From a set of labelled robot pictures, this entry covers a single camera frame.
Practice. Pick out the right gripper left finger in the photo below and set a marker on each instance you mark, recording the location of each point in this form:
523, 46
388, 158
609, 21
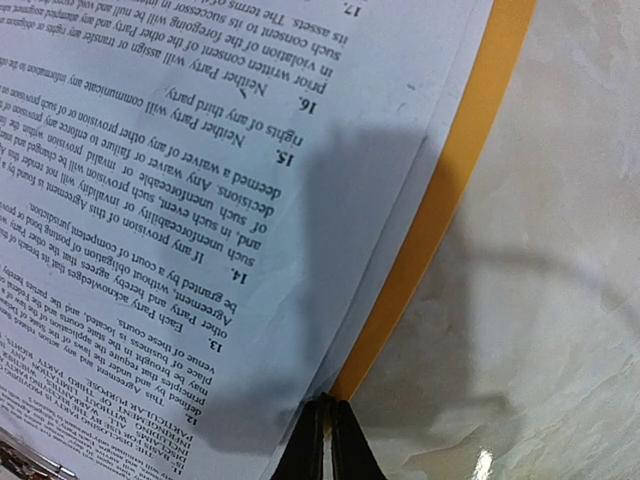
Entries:
302, 458

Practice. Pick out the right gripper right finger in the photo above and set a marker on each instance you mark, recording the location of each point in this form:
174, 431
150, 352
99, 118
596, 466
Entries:
352, 457

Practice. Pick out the stack of printed papers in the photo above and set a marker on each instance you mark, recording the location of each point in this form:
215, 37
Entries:
191, 195

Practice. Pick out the orange file folder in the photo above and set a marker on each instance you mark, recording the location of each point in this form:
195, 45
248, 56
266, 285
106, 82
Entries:
438, 177

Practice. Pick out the chrome side folder clip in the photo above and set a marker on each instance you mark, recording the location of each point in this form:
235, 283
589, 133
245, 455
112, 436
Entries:
23, 462

